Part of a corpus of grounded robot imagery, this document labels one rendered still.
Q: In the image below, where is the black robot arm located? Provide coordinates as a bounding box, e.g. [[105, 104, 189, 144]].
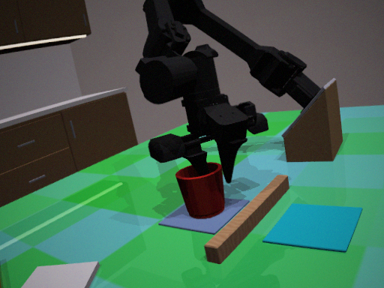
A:
[[135, 0, 321, 145]]

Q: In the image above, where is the grey flat square tile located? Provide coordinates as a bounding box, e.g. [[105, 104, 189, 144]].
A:
[[21, 261, 100, 288]]

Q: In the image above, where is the dark red cup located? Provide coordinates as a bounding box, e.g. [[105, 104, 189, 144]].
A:
[[175, 162, 225, 218]]

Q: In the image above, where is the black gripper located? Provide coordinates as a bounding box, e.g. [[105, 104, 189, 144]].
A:
[[148, 87, 269, 184]]

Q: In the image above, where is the brown wooden bar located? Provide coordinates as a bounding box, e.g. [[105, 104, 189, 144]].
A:
[[204, 175, 290, 264]]

